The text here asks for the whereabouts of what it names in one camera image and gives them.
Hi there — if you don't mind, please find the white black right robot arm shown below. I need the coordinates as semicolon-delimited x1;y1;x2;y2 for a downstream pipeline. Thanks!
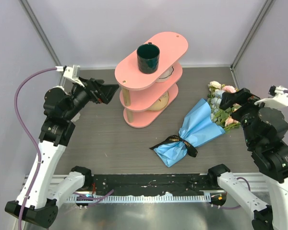
207;86;288;230

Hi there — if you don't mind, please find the blue wrapping paper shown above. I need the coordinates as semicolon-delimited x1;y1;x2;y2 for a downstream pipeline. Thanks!
153;99;225;167

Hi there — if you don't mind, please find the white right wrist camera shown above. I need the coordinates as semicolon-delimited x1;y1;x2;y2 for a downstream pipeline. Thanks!
254;86;288;109

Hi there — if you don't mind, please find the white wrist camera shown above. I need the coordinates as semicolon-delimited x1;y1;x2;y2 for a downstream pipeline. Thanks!
254;86;288;109
55;65;84;87

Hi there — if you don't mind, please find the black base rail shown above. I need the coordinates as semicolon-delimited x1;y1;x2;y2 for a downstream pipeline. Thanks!
90;173;221;196

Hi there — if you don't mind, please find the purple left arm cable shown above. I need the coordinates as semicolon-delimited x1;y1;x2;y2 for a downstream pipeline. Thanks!
13;67;57;230

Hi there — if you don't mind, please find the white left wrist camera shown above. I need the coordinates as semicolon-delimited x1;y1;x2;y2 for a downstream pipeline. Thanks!
55;65;84;87

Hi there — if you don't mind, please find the dark green cup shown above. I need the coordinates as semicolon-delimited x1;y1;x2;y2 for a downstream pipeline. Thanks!
136;42;160;74

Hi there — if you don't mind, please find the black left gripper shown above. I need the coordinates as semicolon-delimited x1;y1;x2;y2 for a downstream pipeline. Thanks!
63;77;119;121

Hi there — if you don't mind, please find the white slotted cable duct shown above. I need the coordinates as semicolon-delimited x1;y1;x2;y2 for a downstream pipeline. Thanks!
62;192;212;204

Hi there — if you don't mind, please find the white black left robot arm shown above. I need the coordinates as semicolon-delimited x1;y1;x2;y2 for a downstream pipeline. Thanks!
5;79;119;229

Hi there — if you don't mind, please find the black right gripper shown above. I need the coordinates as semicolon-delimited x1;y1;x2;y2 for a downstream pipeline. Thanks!
218;86;264;146

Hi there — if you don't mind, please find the pink three-tier wooden shelf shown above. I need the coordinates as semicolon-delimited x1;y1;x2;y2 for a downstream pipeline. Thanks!
115;32;188;128

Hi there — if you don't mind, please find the white bowl on shelf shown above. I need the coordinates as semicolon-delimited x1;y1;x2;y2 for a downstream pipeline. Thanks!
156;66;174;83

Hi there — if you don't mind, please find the black ribbon gold lettering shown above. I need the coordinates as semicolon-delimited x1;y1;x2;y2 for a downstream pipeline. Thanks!
150;135;198;158

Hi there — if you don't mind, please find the artificial flower bunch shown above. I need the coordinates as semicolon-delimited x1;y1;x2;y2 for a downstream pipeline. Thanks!
206;80;242;134

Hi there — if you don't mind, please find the right aluminium frame post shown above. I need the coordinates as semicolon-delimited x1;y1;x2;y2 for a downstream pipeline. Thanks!
230;0;276;70

